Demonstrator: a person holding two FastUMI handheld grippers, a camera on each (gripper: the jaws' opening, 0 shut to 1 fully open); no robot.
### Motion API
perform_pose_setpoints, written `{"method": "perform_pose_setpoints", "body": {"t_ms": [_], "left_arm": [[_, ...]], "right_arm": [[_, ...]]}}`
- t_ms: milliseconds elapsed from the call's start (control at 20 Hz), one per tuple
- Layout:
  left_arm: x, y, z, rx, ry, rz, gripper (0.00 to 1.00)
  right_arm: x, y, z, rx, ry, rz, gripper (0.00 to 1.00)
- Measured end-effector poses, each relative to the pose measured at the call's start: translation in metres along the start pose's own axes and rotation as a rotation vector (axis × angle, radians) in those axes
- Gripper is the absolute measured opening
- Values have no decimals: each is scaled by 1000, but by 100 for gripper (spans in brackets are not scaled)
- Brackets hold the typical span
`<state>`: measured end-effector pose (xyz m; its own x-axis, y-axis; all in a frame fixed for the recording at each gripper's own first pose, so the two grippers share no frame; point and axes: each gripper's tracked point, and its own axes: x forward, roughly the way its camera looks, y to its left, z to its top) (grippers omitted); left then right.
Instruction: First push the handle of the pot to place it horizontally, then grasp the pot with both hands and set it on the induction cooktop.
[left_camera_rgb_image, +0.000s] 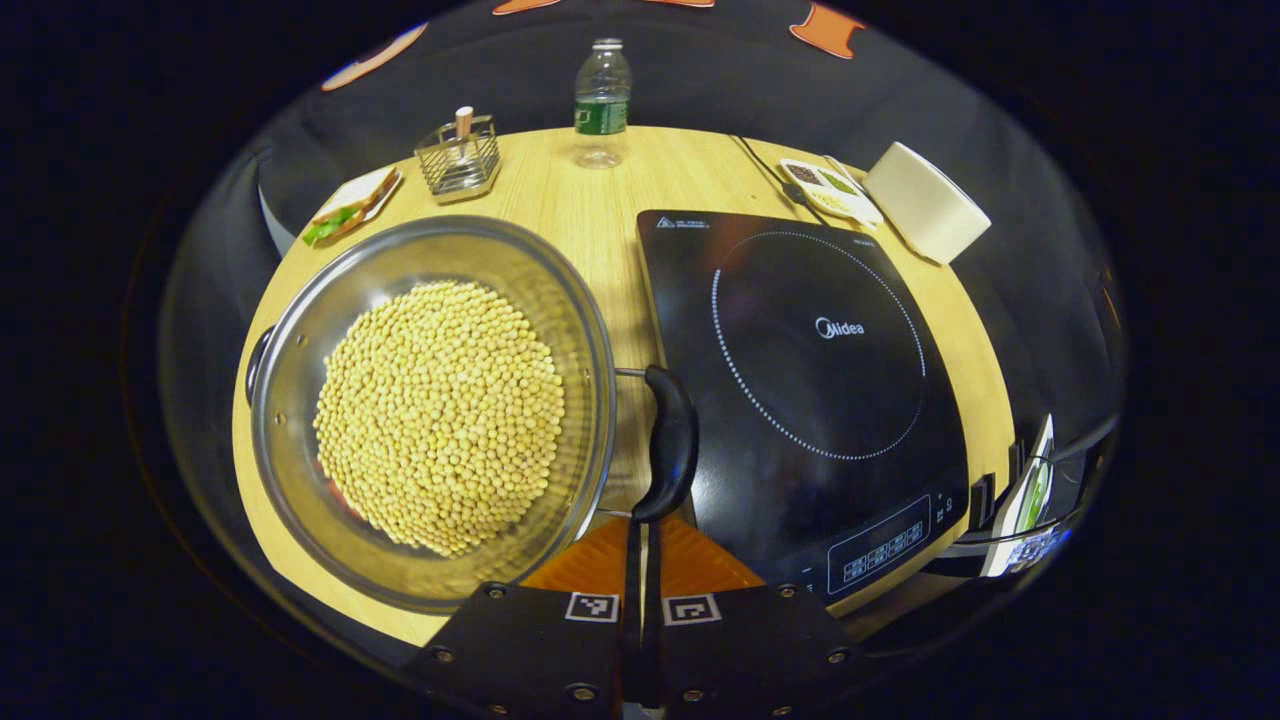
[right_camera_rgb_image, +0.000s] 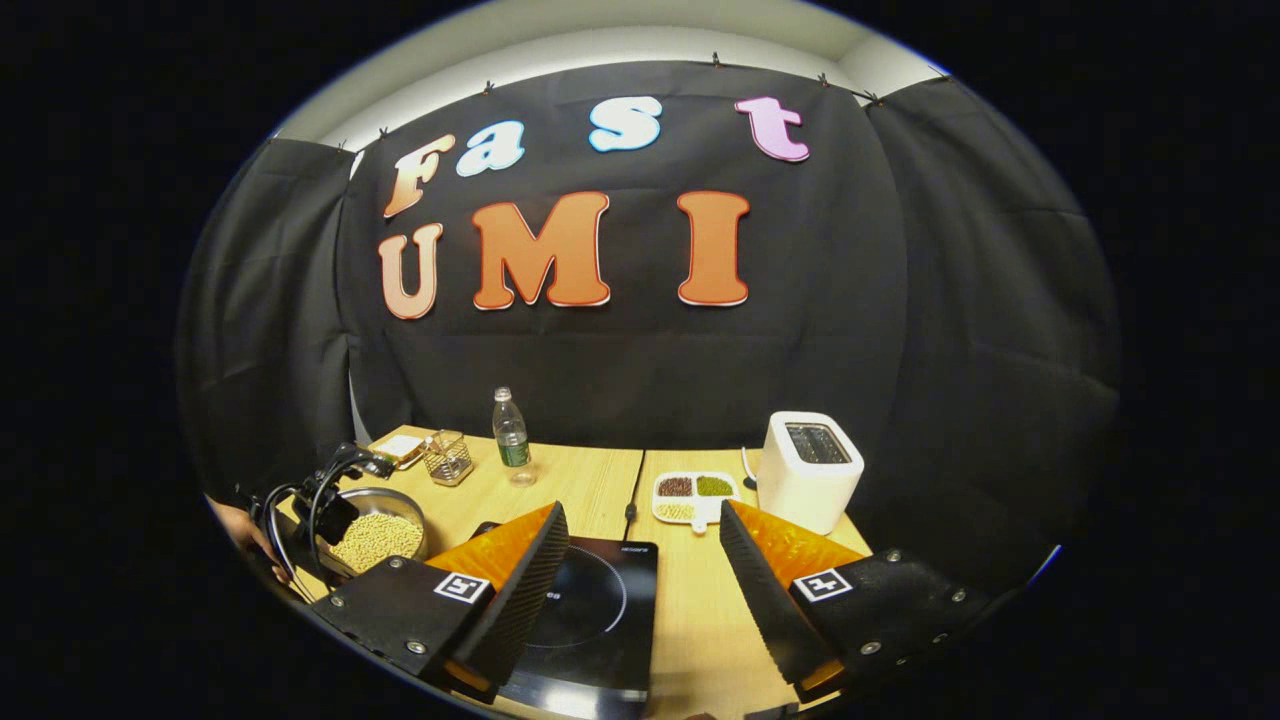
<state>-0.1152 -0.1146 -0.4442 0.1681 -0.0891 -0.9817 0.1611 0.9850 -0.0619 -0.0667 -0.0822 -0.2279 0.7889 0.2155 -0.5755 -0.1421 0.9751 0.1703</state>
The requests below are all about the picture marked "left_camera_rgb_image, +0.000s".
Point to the white toaster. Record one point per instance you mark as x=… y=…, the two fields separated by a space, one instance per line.
x=925 y=205

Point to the black induction cooktop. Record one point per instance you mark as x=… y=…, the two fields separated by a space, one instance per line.
x=820 y=400

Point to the white divided bean dish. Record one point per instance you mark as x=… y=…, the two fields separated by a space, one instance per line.
x=830 y=195

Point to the stainless steel pot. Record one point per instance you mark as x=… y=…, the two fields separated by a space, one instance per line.
x=450 y=250

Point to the plate with sandwich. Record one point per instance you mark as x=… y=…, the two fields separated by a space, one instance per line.
x=350 y=210

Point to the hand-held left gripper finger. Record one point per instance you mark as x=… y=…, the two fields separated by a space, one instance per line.
x=631 y=640
x=655 y=640

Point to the pile of yellow soybeans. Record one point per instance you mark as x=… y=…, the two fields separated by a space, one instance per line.
x=440 y=420

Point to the clear plastic water bottle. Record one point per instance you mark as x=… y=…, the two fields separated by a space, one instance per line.
x=602 y=100

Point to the white printed sheet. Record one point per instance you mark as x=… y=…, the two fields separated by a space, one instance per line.
x=1030 y=490

